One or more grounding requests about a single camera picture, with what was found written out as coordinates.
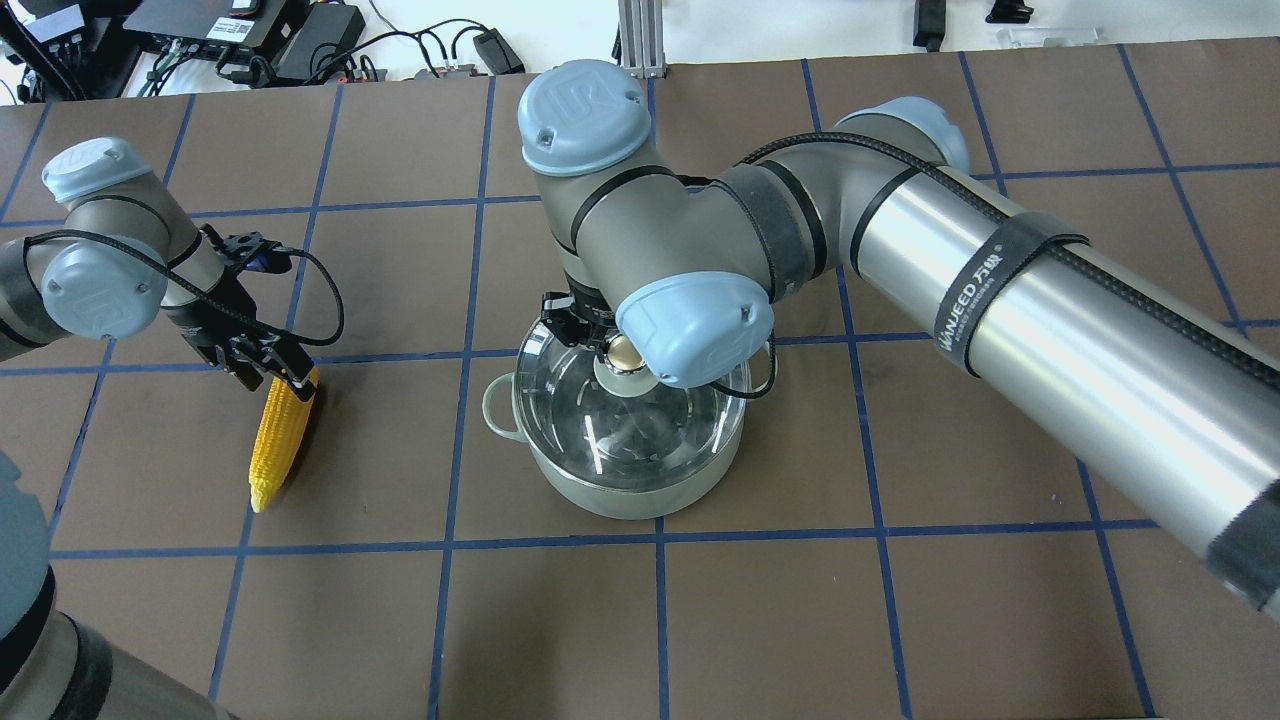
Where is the yellow corn cob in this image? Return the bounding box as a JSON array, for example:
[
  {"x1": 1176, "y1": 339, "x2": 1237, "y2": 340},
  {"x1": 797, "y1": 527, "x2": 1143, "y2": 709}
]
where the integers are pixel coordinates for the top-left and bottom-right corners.
[{"x1": 247, "y1": 379, "x2": 316, "y2": 515}]

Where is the black braided cable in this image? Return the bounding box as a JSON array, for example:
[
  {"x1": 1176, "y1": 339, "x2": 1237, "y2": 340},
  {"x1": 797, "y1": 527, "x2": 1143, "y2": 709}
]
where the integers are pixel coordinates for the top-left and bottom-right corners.
[{"x1": 20, "y1": 228, "x2": 346, "y2": 348}]

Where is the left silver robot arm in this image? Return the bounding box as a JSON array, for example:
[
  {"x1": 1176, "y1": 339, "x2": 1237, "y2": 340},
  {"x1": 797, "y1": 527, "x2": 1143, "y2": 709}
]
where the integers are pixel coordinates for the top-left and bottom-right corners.
[{"x1": 1, "y1": 137, "x2": 319, "y2": 719}]

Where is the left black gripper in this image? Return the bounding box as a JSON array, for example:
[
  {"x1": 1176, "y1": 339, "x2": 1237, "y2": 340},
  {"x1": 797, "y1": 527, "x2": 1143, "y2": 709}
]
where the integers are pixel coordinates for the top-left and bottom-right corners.
[{"x1": 165, "y1": 228, "x2": 319, "y2": 404}]

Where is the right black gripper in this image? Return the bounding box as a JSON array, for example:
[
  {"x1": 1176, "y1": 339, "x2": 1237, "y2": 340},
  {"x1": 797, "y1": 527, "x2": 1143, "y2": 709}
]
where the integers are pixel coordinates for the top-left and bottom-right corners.
[{"x1": 540, "y1": 286, "x2": 623, "y2": 351}]

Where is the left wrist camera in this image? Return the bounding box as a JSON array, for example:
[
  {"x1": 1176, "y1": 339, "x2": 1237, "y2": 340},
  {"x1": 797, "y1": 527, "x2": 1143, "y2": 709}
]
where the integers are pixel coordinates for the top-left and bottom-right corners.
[{"x1": 221, "y1": 232, "x2": 293, "y2": 275}]

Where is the black power brick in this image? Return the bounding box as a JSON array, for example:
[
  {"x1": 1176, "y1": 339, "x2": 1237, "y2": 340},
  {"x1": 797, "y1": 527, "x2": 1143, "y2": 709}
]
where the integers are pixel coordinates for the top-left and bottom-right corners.
[{"x1": 271, "y1": 3, "x2": 366, "y2": 87}]

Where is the aluminium frame post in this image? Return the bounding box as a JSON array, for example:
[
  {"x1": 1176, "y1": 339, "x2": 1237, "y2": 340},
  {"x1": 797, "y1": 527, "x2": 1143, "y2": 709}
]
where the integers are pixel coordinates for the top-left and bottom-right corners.
[{"x1": 617, "y1": 0, "x2": 668, "y2": 79}]

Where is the glass pot lid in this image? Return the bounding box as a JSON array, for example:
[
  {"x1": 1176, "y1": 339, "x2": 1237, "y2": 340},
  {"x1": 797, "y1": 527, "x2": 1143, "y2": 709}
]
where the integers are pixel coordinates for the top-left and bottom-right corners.
[{"x1": 511, "y1": 322, "x2": 746, "y2": 491}]

